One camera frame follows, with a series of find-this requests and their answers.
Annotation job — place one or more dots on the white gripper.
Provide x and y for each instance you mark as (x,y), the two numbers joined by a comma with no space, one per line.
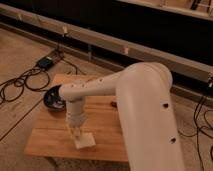
(75,117)

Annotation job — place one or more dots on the white sponge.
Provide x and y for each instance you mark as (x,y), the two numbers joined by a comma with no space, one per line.
(84,140)

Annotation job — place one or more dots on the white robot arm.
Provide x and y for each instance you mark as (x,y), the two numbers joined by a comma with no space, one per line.
(146,114)

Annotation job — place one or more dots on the dark metal bowl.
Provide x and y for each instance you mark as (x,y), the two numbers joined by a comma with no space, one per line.
(52,99)

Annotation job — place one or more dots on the brown sausage-shaped object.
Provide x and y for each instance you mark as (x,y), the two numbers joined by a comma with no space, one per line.
(114,104)

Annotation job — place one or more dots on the black power adapter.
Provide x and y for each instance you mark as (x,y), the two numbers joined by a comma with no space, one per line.
(45,63)

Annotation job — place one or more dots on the long metal rail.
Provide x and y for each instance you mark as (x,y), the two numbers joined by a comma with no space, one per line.
(186,67)

